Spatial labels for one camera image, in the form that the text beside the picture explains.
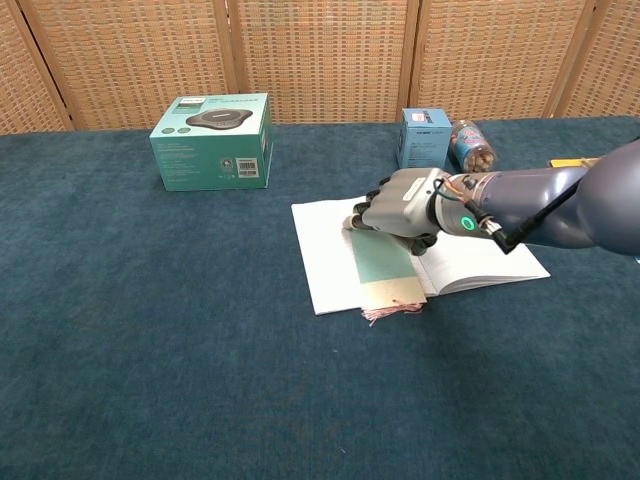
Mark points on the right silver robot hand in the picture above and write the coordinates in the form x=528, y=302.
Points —
x=395, y=205

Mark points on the pale blue bookmark pink tassel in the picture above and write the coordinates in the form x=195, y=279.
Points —
x=385, y=265

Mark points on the open white lined notebook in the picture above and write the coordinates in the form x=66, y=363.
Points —
x=325, y=260

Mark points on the small light blue box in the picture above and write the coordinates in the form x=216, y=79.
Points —
x=422, y=147

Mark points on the clear snack jar blue label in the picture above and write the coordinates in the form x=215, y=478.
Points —
x=470, y=147

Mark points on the woven bamboo folding screen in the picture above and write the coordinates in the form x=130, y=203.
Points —
x=320, y=60

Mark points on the yellow razor blister pack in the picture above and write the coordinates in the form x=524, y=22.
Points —
x=570, y=163

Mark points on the teal speaker product box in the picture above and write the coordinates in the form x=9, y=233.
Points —
x=210, y=155

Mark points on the dark teal table cloth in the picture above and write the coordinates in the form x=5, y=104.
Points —
x=150, y=325

